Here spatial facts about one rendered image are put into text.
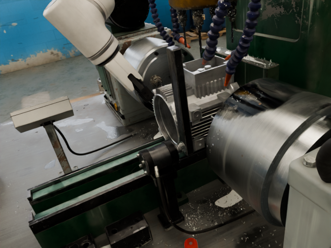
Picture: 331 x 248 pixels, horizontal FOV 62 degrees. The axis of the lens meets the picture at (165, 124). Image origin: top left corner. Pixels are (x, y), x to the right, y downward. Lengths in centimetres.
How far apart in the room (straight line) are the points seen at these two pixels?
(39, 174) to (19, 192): 9
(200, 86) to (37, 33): 559
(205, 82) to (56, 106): 46
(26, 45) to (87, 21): 559
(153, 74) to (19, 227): 62
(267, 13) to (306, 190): 59
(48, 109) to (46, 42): 532
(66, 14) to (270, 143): 47
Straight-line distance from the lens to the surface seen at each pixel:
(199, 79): 72
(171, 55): 56
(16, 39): 623
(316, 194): 37
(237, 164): 51
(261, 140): 48
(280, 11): 84
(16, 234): 94
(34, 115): 91
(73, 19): 66
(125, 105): 119
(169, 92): 72
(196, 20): 69
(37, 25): 617
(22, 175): 117
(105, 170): 81
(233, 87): 77
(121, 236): 71
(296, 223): 44
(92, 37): 67
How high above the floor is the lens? 139
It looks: 30 degrees down
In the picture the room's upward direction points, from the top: 10 degrees counter-clockwise
